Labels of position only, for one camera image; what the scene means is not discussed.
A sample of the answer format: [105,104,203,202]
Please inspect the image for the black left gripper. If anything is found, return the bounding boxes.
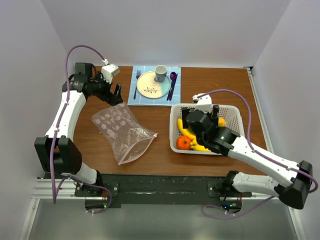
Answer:
[88,71,123,106]

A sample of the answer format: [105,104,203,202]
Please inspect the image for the yellow fake banana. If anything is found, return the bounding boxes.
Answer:
[177,118,196,140]

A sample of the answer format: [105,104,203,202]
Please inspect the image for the orange fake fruit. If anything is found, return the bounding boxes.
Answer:
[176,135,193,151]

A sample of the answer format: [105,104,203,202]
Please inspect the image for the clear polka dot zip bag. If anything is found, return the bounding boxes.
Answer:
[91,102,158,165]

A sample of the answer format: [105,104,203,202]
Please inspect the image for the yellow fake corn cob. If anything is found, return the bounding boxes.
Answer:
[190,139,211,152]

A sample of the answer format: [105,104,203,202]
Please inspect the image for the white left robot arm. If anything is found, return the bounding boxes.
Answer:
[34,60,123,198]

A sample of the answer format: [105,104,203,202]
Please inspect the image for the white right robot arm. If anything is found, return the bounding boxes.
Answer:
[181,105,314,210]

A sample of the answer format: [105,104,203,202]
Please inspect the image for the light blue checked placemat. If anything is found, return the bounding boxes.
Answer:
[127,65,182,107]

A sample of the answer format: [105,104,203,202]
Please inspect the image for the white perforated plastic basket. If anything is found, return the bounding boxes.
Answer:
[169,103,246,156]

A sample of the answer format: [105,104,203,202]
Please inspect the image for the cream and teal plate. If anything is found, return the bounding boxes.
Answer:
[137,71,171,99]

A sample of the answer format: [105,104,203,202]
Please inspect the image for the purple metal fork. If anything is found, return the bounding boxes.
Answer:
[133,70,141,100]

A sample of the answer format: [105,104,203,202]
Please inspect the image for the purple metal spoon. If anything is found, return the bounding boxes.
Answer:
[166,71,178,101]

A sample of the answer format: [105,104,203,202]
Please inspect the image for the grey ceramic mug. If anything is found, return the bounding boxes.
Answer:
[154,65,167,83]

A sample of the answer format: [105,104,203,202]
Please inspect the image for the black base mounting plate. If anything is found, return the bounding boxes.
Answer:
[74,173,252,210]

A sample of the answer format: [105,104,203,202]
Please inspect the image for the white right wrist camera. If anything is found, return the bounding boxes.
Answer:
[192,93,212,114]

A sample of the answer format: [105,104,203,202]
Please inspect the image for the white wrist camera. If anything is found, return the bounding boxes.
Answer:
[192,93,212,114]
[101,64,120,84]

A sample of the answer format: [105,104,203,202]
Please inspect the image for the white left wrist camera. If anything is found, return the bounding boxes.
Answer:
[101,64,120,84]

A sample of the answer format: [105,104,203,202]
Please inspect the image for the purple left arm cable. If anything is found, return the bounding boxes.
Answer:
[49,44,112,215]

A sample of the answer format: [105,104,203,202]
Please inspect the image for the aluminium frame rail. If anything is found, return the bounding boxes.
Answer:
[18,66,307,240]

